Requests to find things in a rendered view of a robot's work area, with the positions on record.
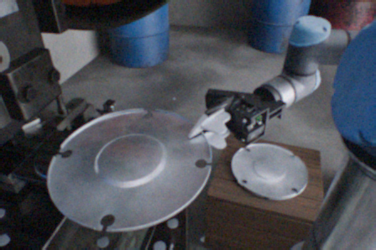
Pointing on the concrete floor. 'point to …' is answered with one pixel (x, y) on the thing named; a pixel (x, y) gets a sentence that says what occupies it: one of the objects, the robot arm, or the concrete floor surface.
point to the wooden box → (259, 206)
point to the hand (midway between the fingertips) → (191, 134)
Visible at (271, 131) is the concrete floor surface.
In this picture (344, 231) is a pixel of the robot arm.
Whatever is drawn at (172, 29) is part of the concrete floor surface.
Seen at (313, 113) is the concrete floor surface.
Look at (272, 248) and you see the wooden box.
